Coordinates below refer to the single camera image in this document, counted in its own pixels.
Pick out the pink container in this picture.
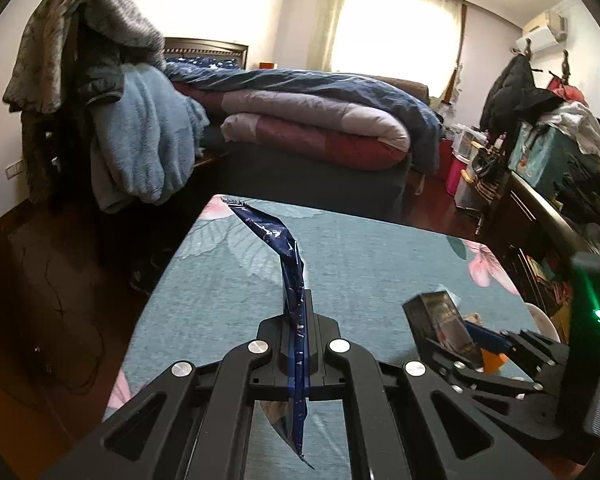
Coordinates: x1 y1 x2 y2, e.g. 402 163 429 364
446 152 468 196

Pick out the clear plastic box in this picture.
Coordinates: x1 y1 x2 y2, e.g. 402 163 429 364
452 127 486 158

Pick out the blue snack wrapper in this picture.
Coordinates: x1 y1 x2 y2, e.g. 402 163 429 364
221 196 316 471

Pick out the black hanging coat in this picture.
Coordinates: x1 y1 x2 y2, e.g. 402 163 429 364
480 55 537 136

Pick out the stack of black clothes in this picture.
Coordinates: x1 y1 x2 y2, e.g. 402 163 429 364
552 157 600 231

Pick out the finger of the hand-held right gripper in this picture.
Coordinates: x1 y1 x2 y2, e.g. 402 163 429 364
420 337 546 401
464 321 568 376

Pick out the teal storage box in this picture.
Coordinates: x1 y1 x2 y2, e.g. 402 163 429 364
507 122 581 191

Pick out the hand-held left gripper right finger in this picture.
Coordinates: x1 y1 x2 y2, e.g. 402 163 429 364
304 288 556 480

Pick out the teal floral tablecloth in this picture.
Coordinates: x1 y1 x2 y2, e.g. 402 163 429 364
102 192 536 480

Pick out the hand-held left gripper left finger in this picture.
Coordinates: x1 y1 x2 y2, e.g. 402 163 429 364
40 312 296 480

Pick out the grey knitted blanket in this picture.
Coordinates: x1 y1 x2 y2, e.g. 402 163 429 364
3 0 167 113

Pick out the pale window curtain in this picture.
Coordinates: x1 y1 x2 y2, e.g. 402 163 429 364
310 0 466 76

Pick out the dark wooden bed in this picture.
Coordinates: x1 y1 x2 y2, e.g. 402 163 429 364
162 37 431 226

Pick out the black striped bag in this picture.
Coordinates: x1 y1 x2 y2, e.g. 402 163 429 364
472 150 511 201

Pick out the pink grey folded quilt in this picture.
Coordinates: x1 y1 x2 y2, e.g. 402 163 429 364
172 82 412 171

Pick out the white speckled bowl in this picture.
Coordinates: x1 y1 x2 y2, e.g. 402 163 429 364
525 302 564 344

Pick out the wooden coat rack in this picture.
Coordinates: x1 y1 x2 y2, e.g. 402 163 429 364
522 37 573 81

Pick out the brown bed cover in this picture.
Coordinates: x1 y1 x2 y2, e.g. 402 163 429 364
370 74 429 103

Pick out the dark wooden sideboard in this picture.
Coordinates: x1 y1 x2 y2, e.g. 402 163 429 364
490 170 600 331

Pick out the navy blue duvet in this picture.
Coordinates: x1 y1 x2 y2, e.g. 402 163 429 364
165 57 443 173

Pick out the white air conditioner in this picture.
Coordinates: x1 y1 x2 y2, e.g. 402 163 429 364
515 10 568 53

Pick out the red cloth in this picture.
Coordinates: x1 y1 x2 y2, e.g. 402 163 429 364
547 72 588 106

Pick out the small dark box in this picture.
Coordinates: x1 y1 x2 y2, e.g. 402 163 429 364
402 291 483 367

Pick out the pile of white clothes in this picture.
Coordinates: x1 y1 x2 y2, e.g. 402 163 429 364
537 102 600 156

